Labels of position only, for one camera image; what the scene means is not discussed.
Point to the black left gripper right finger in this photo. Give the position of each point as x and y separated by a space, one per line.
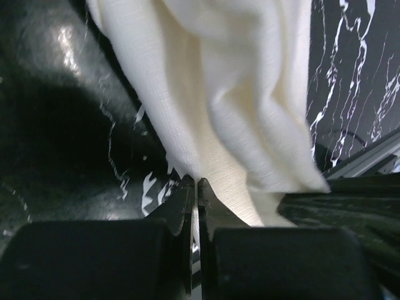
214 219

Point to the white cloth napkin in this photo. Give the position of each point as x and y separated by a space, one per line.
224 85

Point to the black marble pattern mat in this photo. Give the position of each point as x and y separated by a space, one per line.
77 143

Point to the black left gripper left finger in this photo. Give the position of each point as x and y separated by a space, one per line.
174 248

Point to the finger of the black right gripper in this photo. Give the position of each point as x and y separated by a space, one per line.
367 206

